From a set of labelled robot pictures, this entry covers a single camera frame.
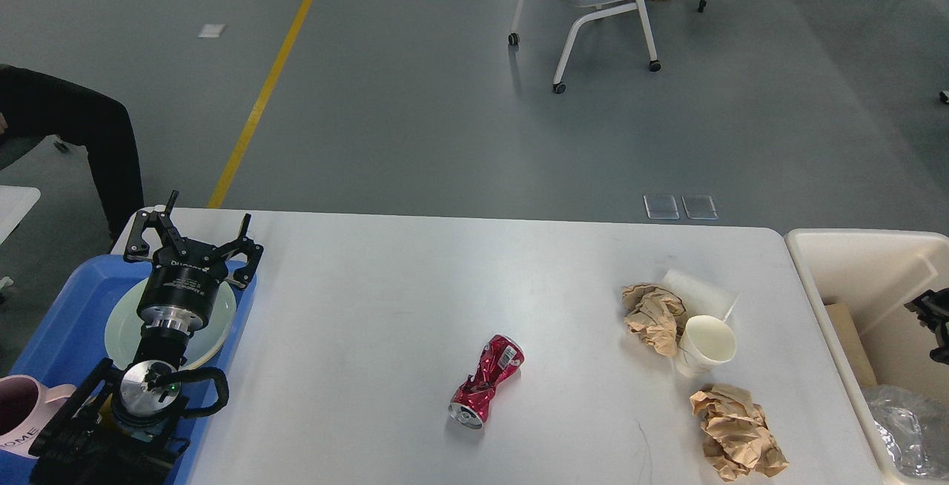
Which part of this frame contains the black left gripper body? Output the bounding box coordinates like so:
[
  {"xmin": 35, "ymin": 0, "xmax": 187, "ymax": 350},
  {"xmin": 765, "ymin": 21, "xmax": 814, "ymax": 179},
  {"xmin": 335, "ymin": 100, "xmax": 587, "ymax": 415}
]
[{"xmin": 138, "ymin": 248, "xmax": 228, "ymax": 334}]

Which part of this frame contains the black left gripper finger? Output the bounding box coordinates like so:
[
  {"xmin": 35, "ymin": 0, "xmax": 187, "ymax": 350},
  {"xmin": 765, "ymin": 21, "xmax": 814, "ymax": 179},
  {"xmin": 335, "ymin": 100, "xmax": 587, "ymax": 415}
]
[
  {"xmin": 123, "ymin": 190, "xmax": 186, "ymax": 263},
  {"xmin": 200, "ymin": 214, "xmax": 265, "ymax": 290}
]

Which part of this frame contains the green plate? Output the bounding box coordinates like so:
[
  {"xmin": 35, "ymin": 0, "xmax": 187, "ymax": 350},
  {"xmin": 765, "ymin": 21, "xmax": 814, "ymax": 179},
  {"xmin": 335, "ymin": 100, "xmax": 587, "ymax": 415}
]
[{"xmin": 104, "ymin": 279, "xmax": 237, "ymax": 370}]

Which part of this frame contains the clear plastic wrap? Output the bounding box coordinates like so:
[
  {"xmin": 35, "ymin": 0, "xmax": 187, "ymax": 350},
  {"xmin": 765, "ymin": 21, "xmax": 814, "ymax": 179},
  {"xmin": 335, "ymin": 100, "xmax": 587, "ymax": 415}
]
[{"xmin": 862, "ymin": 385, "xmax": 948, "ymax": 481}]

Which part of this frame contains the brown paper bag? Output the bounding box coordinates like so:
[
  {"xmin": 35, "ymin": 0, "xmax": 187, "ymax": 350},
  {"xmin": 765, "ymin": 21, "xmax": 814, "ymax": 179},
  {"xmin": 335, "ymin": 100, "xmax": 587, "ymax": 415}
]
[{"xmin": 824, "ymin": 303, "xmax": 879, "ymax": 388}]

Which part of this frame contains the pink HOME mug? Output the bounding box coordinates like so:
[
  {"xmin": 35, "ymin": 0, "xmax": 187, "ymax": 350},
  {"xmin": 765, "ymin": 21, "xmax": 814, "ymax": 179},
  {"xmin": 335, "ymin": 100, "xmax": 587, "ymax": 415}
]
[{"xmin": 1, "ymin": 375, "xmax": 76, "ymax": 459}]

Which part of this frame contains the brown paper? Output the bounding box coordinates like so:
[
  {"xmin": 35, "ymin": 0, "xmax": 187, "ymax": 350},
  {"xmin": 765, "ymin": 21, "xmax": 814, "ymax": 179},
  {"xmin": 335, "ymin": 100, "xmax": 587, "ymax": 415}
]
[
  {"xmin": 690, "ymin": 383, "xmax": 789, "ymax": 483},
  {"xmin": 621, "ymin": 283, "xmax": 688, "ymax": 357}
]

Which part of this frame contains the white paper cup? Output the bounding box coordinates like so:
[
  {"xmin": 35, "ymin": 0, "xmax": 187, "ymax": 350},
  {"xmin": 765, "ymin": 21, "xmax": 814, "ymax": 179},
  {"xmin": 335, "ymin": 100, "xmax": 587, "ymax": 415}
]
[{"xmin": 673, "ymin": 315, "xmax": 738, "ymax": 379}]

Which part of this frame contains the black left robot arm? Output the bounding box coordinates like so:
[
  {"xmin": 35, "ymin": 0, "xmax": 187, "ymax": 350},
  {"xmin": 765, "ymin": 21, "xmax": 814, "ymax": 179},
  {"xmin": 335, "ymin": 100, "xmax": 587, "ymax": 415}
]
[{"xmin": 28, "ymin": 191, "xmax": 264, "ymax": 484}]

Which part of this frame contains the beige plastic bin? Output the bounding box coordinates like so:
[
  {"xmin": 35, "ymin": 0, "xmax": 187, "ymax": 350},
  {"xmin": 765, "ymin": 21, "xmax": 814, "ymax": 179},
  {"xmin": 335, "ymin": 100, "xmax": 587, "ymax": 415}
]
[{"xmin": 785, "ymin": 228, "xmax": 948, "ymax": 484}]

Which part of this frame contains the blue plastic tray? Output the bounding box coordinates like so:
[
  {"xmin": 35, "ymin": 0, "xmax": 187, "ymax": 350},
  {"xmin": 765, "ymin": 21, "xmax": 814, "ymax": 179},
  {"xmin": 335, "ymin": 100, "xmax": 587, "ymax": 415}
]
[{"xmin": 1, "ymin": 255, "xmax": 257, "ymax": 484}]

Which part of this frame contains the dark seated figure left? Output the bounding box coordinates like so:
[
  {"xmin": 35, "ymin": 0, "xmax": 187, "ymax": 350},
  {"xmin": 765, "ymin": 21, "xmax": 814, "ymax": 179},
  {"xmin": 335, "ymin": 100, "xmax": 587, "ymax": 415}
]
[{"xmin": 1, "ymin": 64, "xmax": 145, "ymax": 240}]

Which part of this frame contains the crushed red soda can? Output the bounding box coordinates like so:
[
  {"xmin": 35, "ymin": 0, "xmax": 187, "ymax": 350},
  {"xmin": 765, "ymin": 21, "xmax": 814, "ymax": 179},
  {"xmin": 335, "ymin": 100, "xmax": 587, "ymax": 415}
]
[{"xmin": 448, "ymin": 335, "xmax": 526, "ymax": 430}]

